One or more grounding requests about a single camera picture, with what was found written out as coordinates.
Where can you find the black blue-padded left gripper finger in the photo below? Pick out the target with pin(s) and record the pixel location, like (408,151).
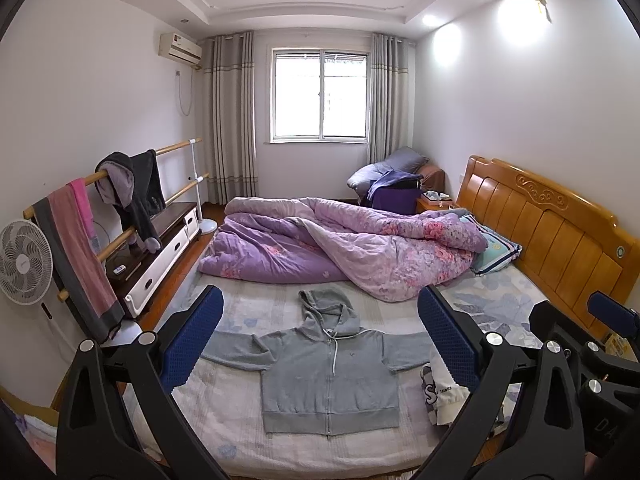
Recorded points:
(618,318)

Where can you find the cream white knit sweater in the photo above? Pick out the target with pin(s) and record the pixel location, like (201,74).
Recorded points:
(449,396)

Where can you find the wooden clothes rack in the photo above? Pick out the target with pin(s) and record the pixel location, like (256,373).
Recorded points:
(125,209)

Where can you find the black clothes on rack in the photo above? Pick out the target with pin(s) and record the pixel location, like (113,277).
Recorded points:
(132,194)

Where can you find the bedroom window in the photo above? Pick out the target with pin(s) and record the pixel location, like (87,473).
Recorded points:
(319,96)

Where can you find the wooden bed headboard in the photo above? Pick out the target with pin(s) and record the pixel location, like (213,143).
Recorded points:
(571,247)

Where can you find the checkered grey white garment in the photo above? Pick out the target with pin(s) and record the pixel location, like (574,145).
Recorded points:
(431,395)

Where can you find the light blue striped pillow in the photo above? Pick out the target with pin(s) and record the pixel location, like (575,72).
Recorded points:
(500,251)

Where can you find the white dark tv cabinet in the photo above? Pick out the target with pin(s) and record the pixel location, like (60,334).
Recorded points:
(135,273)

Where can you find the white standing fan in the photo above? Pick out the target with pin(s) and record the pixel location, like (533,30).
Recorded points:
(26,264)

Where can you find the grey zip hoodie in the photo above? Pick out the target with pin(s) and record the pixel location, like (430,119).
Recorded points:
(328,376)

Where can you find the far wooden nightstand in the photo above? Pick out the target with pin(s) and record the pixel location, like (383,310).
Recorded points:
(433,194)

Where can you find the purple floral quilt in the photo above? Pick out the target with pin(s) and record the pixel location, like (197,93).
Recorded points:
(311,240)

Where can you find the pink grey towel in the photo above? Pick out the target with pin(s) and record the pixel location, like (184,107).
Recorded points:
(94,303)

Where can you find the grey striped right curtain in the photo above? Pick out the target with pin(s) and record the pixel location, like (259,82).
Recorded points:
(388,95)

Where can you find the grey striped curtain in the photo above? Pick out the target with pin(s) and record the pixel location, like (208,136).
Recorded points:
(229,116)
(388,95)

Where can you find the grey striped left curtain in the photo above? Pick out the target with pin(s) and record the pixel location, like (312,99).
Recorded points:
(229,116)

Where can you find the white air conditioner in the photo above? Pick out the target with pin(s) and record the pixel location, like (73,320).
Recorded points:
(178,48)

